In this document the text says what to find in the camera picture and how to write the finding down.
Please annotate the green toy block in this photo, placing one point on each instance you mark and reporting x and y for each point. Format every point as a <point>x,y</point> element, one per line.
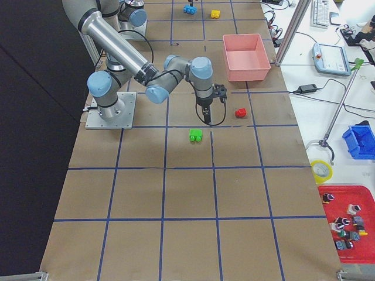
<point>195,135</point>

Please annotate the red plastic tray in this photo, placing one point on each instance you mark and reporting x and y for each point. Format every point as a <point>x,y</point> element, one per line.
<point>349,211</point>

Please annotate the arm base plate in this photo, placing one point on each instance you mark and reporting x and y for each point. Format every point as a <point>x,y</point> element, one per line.
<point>131,32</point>
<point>118,116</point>

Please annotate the blue toy block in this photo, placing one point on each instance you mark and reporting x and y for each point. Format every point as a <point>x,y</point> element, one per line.
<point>189,9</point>

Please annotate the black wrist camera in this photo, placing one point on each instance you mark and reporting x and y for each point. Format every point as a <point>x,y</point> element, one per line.
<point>220,91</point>

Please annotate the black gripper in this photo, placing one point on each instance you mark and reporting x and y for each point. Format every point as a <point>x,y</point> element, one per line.
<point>204,102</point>

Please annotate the pink plastic box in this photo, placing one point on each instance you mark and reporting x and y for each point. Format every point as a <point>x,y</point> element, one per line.
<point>245,57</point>

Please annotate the white keyboard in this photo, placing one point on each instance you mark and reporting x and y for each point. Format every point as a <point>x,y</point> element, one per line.
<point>320,14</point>

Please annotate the blue plastic bin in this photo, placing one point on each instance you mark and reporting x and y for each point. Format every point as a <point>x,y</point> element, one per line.
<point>359,139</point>

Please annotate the yellow tape roll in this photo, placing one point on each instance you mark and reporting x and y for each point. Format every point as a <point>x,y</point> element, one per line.
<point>322,171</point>

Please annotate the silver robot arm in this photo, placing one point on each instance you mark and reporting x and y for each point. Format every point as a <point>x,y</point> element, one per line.
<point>89,18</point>
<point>132,11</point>

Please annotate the red toy block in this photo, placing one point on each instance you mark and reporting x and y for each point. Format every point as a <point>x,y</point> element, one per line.
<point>241,113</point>

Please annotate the black power adapter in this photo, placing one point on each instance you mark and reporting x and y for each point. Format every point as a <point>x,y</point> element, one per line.
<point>305,89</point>

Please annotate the aluminium frame post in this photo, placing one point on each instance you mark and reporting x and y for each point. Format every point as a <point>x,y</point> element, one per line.
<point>293,26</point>

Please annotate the robot teach pendant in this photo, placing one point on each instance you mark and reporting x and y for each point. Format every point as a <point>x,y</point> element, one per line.
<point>330,59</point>

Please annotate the yellow toy block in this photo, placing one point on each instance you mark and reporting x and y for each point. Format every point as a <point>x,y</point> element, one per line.
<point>215,14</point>

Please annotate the green handled reacher grabber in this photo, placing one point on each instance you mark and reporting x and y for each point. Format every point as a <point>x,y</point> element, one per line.
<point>324,141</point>

